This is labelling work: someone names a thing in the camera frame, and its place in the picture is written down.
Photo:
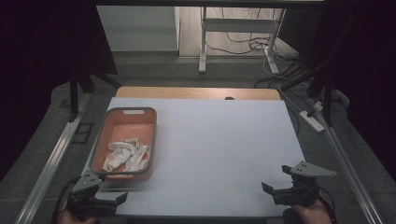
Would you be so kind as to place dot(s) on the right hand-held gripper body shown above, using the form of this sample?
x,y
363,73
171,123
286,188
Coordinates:
x,y
300,189

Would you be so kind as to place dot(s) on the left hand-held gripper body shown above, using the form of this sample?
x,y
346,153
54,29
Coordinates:
x,y
85,183

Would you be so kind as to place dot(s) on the white fruit print cloth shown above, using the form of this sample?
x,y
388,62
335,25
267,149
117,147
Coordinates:
x,y
126,154

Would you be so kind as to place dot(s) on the orange plastic basket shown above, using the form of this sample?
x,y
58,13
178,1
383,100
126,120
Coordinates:
x,y
123,126

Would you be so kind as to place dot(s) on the person's right hand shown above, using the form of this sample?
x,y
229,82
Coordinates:
x,y
313,214

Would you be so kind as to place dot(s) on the person's left hand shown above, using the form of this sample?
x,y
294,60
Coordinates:
x,y
74,219

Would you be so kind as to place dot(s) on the white power strip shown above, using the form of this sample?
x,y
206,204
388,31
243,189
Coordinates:
x,y
311,120

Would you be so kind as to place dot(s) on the black metal stand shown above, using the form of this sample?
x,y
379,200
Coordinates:
x,y
327,90
74,93

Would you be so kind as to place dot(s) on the wooden table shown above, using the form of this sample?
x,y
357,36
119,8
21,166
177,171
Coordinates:
x,y
199,92

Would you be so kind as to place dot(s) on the dark curtain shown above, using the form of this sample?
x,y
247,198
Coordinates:
x,y
37,62
367,77

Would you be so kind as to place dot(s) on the aluminium rail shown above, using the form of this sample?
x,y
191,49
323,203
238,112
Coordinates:
x,y
348,168
49,165

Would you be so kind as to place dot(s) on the black floor socket frame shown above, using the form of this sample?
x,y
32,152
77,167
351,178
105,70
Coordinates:
x,y
82,132

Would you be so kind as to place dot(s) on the white desk frame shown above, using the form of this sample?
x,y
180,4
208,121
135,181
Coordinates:
x,y
239,25

